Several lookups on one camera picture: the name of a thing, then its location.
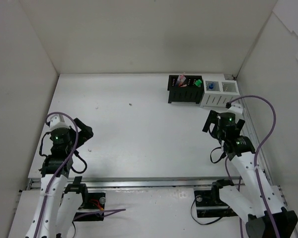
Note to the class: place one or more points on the green cap highlighter marker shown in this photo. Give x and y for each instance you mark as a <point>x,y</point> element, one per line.
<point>198,83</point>

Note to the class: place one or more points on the white slotted pen holder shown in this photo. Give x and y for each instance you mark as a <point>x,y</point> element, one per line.
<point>224,92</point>

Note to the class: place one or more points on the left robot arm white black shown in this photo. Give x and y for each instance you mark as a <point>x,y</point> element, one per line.
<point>59,200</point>

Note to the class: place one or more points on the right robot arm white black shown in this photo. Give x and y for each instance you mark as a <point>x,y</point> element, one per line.
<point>264,214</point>

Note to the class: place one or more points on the pink translucent pen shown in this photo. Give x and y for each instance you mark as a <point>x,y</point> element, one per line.
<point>180,80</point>

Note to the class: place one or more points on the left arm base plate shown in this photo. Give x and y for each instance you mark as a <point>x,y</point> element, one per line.
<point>95,202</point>

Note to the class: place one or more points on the aluminium rail front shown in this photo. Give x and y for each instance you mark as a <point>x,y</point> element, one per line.
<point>98,183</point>

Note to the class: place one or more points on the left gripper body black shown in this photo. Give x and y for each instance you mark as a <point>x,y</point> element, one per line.
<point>82,130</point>

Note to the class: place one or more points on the black slotted pen holder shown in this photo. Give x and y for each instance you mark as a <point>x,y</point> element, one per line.
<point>190,94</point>

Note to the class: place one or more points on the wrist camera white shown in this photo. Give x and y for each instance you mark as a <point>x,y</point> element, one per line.
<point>57,121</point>
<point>234,108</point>

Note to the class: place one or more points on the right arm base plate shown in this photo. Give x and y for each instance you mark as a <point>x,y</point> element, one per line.
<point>206,207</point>

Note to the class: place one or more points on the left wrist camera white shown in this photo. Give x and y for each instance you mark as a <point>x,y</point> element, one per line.
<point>57,121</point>

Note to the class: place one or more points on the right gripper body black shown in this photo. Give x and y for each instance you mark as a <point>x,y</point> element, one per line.
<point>211,121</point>

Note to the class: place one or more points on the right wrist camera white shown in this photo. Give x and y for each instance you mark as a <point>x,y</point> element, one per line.
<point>234,108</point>

